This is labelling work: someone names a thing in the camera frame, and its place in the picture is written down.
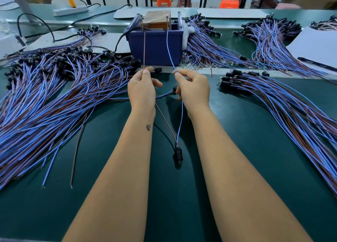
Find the person's left hand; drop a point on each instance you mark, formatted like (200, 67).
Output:
(142, 94)

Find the person's right hand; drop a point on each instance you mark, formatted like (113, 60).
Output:
(194, 94)

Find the blue plastic tester box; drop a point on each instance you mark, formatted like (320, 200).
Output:
(155, 49)

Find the person's right forearm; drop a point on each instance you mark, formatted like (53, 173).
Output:
(247, 186)

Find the person's left forearm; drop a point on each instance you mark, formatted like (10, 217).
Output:
(110, 186)

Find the white power strip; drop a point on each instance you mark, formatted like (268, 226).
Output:
(70, 11)

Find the white flat mat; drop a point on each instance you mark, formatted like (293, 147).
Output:
(108, 41)
(155, 13)
(232, 14)

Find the brown cardboard block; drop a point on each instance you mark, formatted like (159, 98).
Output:
(156, 20)

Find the orange plug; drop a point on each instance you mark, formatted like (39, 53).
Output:
(71, 2)

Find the black pen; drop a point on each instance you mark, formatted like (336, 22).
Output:
(318, 64)

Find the pink plastic stool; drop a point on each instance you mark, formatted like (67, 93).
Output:
(288, 6)

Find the white paper sheet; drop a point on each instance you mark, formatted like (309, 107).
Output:
(318, 48)

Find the white plastic device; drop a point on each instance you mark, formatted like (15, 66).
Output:
(10, 44)

